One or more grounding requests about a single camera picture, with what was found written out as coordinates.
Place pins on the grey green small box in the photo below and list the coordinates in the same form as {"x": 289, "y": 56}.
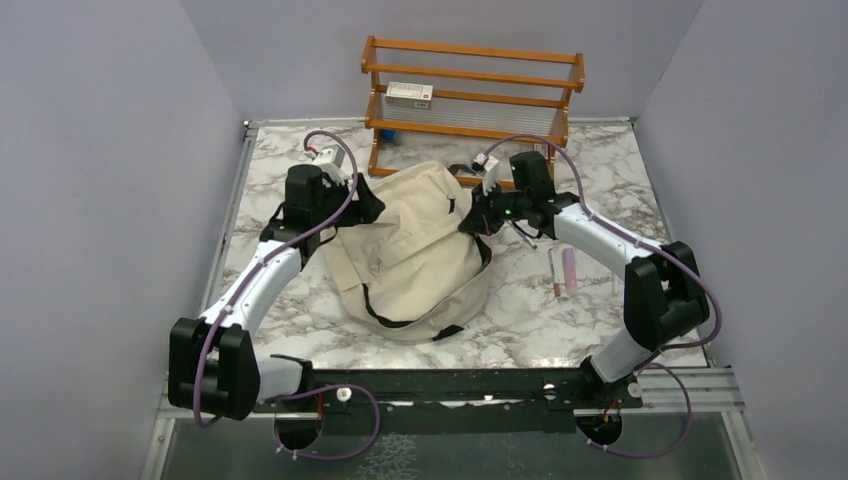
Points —
{"x": 409, "y": 95}

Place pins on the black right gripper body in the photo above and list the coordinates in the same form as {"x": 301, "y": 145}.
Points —
{"x": 498, "y": 207}

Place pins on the pink highlighter pen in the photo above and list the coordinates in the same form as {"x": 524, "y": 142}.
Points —
{"x": 570, "y": 270}

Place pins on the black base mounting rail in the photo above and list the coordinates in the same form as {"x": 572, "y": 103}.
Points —
{"x": 451, "y": 401}

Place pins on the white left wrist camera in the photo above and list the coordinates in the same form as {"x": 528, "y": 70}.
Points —
{"x": 330, "y": 161}

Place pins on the green marker pen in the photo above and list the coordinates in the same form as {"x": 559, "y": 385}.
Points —
{"x": 524, "y": 236}

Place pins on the white pen brown cap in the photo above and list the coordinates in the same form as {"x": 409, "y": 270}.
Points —
{"x": 551, "y": 255}

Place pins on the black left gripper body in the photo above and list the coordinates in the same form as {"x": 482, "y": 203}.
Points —
{"x": 357, "y": 211}

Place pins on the orange wooden shelf rack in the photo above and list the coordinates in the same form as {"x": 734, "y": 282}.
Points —
{"x": 480, "y": 93}

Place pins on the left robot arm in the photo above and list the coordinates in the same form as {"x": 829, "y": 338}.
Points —
{"x": 213, "y": 369}

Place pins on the cream canvas backpack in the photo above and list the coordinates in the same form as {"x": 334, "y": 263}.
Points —
{"x": 412, "y": 275}

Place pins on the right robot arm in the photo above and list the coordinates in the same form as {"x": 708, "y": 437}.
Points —
{"x": 662, "y": 299}

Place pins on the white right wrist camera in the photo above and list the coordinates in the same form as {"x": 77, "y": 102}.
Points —
{"x": 487, "y": 167}

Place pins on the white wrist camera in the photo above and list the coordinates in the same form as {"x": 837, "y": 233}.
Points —
{"x": 487, "y": 167}
{"x": 330, "y": 161}

